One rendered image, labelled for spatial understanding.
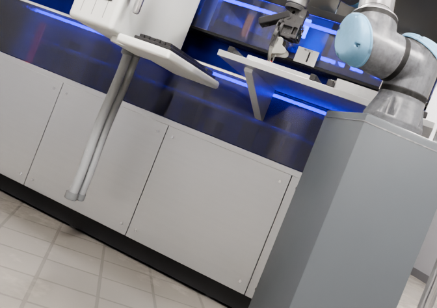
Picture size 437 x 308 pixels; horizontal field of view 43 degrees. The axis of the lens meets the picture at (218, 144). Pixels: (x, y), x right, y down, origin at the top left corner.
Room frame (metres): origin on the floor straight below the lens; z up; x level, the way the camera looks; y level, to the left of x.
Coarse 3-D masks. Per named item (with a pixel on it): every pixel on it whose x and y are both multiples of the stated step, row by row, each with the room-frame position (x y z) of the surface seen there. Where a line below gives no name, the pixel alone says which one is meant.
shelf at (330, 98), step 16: (240, 64) 1.81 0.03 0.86; (256, 64) 1.74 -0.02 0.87; (272, 80) 1.88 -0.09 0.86; (288, 80) 1.73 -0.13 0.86; (304, 80) 1.69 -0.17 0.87; (304, 96) 1.97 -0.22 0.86; (320, 96) 1.81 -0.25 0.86; (336, 96) 1.67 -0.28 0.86; (352, 96) 1.64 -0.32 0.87; (432, 128) 1.56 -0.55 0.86
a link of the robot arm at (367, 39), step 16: (368, 0) 1.34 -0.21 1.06; (384, 0) 1.33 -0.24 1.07; (352, 16) 1.30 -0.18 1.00; (368, 16) 1.30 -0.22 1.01; (384, 16) 1.29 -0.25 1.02; (352, 32) 1.29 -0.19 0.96; (368, 32) 1.26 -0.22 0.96; (384, 32) 1.28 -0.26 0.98; (336, 48) 1.34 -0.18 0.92; (352, 48) 1.28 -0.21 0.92; (368, 48) 1.27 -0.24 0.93; (384, 48) 1.28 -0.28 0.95; (400, 48) 1.29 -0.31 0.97; (352, 64) 1.32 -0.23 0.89; (368, 64) 1.30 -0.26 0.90; (384, 64) 1.29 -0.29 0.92
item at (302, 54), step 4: (300, 48) 2.12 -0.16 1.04; (304, 48) 2.11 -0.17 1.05; (300, 52) 2.12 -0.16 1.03; (304, 52) 2.11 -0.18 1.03; (308, 52) 2.11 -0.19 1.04; (312, 52) 2.10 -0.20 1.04; (316, 52) 2.10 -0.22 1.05; (296, 56) 2.12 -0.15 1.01; (300, 56) 2.11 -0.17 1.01; (304, 56) 2.11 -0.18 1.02; (312, 56) 2.10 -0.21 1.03; (316, 56) 2.10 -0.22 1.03; (296, 60) 2.12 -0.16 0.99; (300, 60) 2.11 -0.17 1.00; (304, 60) 2.11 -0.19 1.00; (308, 60) 2.10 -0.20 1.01; (312, 60) 2.10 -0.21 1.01; (308, 64) 2.10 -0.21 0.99; (312, 64) 2.10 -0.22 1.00
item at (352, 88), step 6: (336, 84) 1.69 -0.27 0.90; (342, 84) 1.68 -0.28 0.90; (348, 84) 1.67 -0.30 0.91; (354, 84) 1.67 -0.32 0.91; (342, 90) 1.68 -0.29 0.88; (348, 90) 1.67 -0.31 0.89; (354, 90) 1.67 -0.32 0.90; (360, 90) 1.66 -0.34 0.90; (366, 90) 1.66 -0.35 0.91; (372, 90) 1.65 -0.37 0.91; (360, 96) 1.66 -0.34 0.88; (366, 96) 1.65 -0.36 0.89; (372, 96) 1.65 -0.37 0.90
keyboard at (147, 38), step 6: (138, 36) 1.74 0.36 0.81; (144, 36) 1.75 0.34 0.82; (150, 36) 1.74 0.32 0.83; (150, 42) 1.72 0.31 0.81; (156, 42) 1.71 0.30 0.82; (162, 42) 1.72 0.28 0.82; (168, 42) 1.71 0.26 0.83; (168, 48) 1.70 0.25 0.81; (174, 48) 1.74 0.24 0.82; (180, 54) 1.76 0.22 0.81; (186, 54) 1.82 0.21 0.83; (186, 60) 1.81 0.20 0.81; (192, 60) 1.88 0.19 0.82; (198, 66) 1.91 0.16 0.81; (204, 66) 1.97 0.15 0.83; (204, 72) 1.97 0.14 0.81; (210, 72) 2.04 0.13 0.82
